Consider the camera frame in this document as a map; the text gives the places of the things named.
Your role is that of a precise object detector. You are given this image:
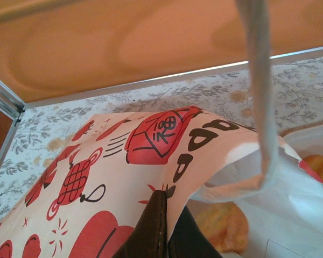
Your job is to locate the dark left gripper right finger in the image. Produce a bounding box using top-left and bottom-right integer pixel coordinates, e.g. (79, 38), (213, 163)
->
(168, 204), (223, 258)

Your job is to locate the red print paper bag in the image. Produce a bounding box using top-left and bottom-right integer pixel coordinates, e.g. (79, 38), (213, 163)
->
(0, 0), (323, 258)

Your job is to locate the fake orange pastry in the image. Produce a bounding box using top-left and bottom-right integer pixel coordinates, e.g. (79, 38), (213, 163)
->
(195, 201), (250, 255)

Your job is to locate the aluminium frame rail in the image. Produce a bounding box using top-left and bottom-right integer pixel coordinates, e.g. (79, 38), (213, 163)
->
(23, 44), (323, 110)
(0, 112), (24, 189)

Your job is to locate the brown left gripper left finger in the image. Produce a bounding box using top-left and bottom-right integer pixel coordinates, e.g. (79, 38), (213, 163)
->
(112, 190), (168, 258)

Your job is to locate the aluminium frame post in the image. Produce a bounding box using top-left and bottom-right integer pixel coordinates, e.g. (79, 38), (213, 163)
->
(0, 71), (26, 120)

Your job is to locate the beige rectangular tray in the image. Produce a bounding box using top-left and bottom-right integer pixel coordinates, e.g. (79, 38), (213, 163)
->
(278, 122), (323, 167)

